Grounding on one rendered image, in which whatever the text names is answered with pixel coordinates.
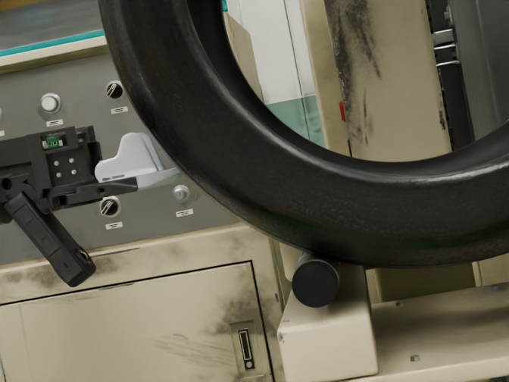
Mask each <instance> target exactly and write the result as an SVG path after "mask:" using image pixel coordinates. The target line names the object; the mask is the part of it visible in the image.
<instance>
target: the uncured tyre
mask: <svg viewBox="0 0 509 382"><path fill-rule="evenodd" d="M98 9H99V14H100V18H101V25H102V28H103V31H104V35H105V39H106V43H107V46H108V50H109V52H110V55H111V59H112V61H113V64H114V67H115V70H116V72H117V75H118V77H119V79H120V82H121V84H122V86H123V89H124V91H125V93H126V95H127V97H128V99H129V101H130V103H131V104H132V106H133V108H134V110H135V112H136V113H137V115H138V116H139V119H140V120H141V122H142V123H143V125H144V126H145V128H146V130H147V131H148V132H149V134H150V135H151V137H152V139H153V140H154V141H155V142H156V144H157V145H158V146H159V148H160V149H161V151H162V152H163V153H164V154H165V155H166V156H167V157H168V159H169V160H170V161H171V162H172V163H173V165H174V166H175V167H176V168H177V169H178V170H179V171H180V172H181V173H182V175H183V176H184V177H185V178H186V179H187V180H188V181H190V182H191V183H192V184H193V185H194V186H195V187H196V188H197V189H198V190H200V191H201V192H202V193H203V194H204V195H205V196H207V197H208V198H209V199H210V200H211V201H212V202H214V203H215V204H216V205H218V206H219V207H221V208H222V209H223V210H224V211H226V212H227V213H229V214H231V215H232V216H233V217H234V218H236V219H238V220H239V221H241V222H242V223H244V224H246V225H248V226H249V227H251V228H253V229H255V230H256V231H258V232H260V233H262V234H264V235H266V236H268V237H270V238H272V239H274V240H276V241H278V242H281V243H283V244H286V245H287V246H291V247H293V248H295V249H298V250H301V251H303V252H307V253H310V254H312V255H317V256H320V257H323V258H328V259H331V260H334V261H340V262H344V263H349V264H353V265H362V266H367V267H375V268H395V269H421V268H441V267H448V266H454V265H463V264H467V263H471V262H475V261H482V260H485V259H488V258H494V257H496V256H500V255H504V254H507V253H509V119H507V120H506V121H505V122H504V123H503V124H502V125H500V126H499V127H497V128H496V129H495V130H493V131H492V132H491V133H489V134H487V135H485V136H484V137H482V138H481V139H478V140H477V141H475V142H473V143H471V144H469V145H467V146H465V147H463V148H460V149H457V150H455V151H453V152H449V153H446V154H444V155H439V156H436V157H432V158H425V159H421V160H416V161H370V160H365V159H360V158H354V157H350V156H347V155H343V154H340V153H338V152H334V151H331V150H329V149H326V148H324V147H322V146H319V145H318V144H316V143H314V142H311V141H310V140H308V139H306V138H304V137H303V136H301V135H300V134H298V133H296V132H295V131H294V130H293V129H291V128H290V127H288V126H287V125H286V124H284V123H283V122H282V121H281V120H280V119H279V118H278V117H277V116H276V115H275V114H274V113H273V112H272V111H271V110H270V109H269V108H268V107H267V106H266V105H265V104H264V103H263V102H262V101H261V100H260V98H259V97H258V96H257V94H256V93H255V91H254V90H253V89H252V87H251V86H250V84H249V83H248V81H247V80H246V78H245V76H244V74H243V72H242V70H241V68H240V66H239V64H238V62H237V60H236V57H235V55H234V53H233V50H232V47H231V45H230V41H229V37H228V35H227V31H226V25H225V20H224V16H223V2H222V0H98Z"/></svg>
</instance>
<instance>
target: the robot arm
mask: <svg viewBox="0 0 509 382"><path fill-rule="evenodd" d="M44 137H45V140H46V141H45V140H44ZM101 160H103V159H102V155H101V148H100V144H99V142H97V141H96V139H95V132H94V128H93V125H92V126H87V127H81V128H76V126H71V127H64V128H59V129H55V130H48V131H44V132H40V133H33V134H29V135H26V136H22V137H18V138H13V139H6V140H2V141H0V226H1V225H2V224H9V223H10V222H11V221H12V220H13V219H14V220H15V221H16V222H17V224H18V225H19V226H20V228H21V229H22V230H23V231H24V233H25V234H26V235H27V236H28V237H29V238H30V239H31V241H32V242H33V243H34V244H35V246H36V247H37V248H38V250H39V251H40V252H41V253H42V254H43V255H44V256H45V258H46V259H47V260H48V262H49V263H50V264H51V265H52V267H53V268H54V270H55V272H56V273H57V275H58V276H59V277H60V278H61V279H62V280H63V281H64V282H65V283H66V284H67V285H68V286H69V287H77V286H79V285H80V284H81V283H83V282H84V281H85V280H87V279H88V278H89V277H91V276H92V275H93V274H94V273H95V271H96V266H95V264H94V262H93V260H92V259H91V257H90V256H89V254H88V253H87V252H86V250H84V249H83V247H82V246H79V245H78V243H77V242H76V241H75V240H74V238H73V237H72V236H71V235H70V234H69V233H68V232H67V230H66V229H65V228H64V226H63V225H62V224H61V222H60V221H59V220H58V219H57V218H56V217H55V216H54V214H53V212H56V211H59V210H61V209H66V208H73V207H77V206H81V205H88V204H92V203H95V202H99V201H101V200H104V199H103V198H105V197H110V196H117V195H121V194H125V193H132V192H136V191H140V190H144V189H151V188H155V187H159V186H166V185H169V184H173V183H175V182H177V181H178V180H179V179H180V178H182V177H183V175H182V173H181V172H180V171H179V170H178V169H177V168H171V169H167V170H166V169H165V167H164V166H163V164H162V162H161V160H160V158H159V156H158V154H157V151H156V149H155V147H154V145H153V143H152V141H151V139H150V137H149V136H148V135H147V134H146V133H142V132H139V133H128V134H126V135H124V136H123V137H122V139H121V142H120V148H119V151H118V153H117V155H116V156H115V157H114V158H110V159H107V160H104V161H101ZM99 161H101V162H99ZM122 174H124V177H119V178H114V176H118V175H122ZM105 178H107V179H108V180H105Z"/></svg>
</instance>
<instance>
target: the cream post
mask: <svg viewBox="0 0 509 382"><path fill-rule="evenodd" d="M324 5H325V9H326V17H327V21H328V26H329V34H330V38H331V43H332V47H333V54H334V58H335V63H336V71H337V75H338V80H339V88H340V92H341V96H342V104H343V108H344V112H345V120H346V124H347V129H348V137H349V141H350V146H351V153H352V157H354V158H360V159H365V160H370V161H416V160H421V159H425V158H432V157H436V156H439V155H444V154H446V153H449V152H452V150H451V143H450V138H449V133H448V125H447V121H446V116H445V109H444V104H443V100H442V91H441V87H440V82H439V75H438V70H437V66H436V57H435V53H434V48H433V44H432V36H431V32H430V27H429V19H428V14H427V10H426V3H425V0H324ZM373 272H374V277H375V281H376V289H377V293H378V298H379V303H382V302H391V301H395V300H400V299H408V298H413V297H418V296H426V295H431V294H436V293H444V292H449V291H454V290H462V289H467V288H472V287H476V283H475V278H474V273H473V266H472V262H471V263H467V264H463V265H454V266H448V267H441V268H421V269H395V268H374V269H373Z"/></svg>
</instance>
